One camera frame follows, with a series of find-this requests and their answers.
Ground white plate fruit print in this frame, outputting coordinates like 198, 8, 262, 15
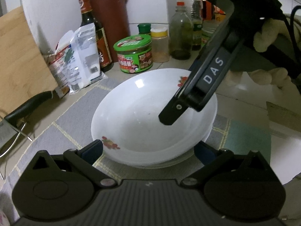
91, 68, 217, 159
103, 118, 213, 167

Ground right gloved hand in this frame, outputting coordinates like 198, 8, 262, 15
224, 19, 291, 89

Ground green label plastic bottle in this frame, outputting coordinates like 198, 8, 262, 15
201, 20, 221, 47

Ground grey and teal checked mat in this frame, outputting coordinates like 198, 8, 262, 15
1, 79, 271, 223

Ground red cap dark oil bottle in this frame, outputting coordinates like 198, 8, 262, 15
169, 1, 193, 60

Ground clear bottle yellow cap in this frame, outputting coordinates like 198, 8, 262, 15
184, 0, 203, 50

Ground yellow lid spice jar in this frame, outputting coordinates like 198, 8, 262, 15
150, 27, 169, 63

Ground green cap small jar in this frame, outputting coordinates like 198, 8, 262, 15
137, 23, 151, 35

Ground red printed food bag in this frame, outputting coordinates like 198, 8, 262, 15
43, 45, 70, 98

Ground bamboo cutting board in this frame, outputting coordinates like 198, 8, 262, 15
0, 6, 58, 117

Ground brown knife block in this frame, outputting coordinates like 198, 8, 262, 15
90, 0, 130, 62

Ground dark soy sauce bottle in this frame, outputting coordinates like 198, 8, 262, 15
77, 0, 114, 73

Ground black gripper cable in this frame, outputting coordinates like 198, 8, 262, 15
280, 7, 301, 88

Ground cleaver knife black handle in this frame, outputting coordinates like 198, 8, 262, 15
1, 91, 53, 147

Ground wire knife rack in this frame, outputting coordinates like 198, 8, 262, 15
0, 119, 34, 182

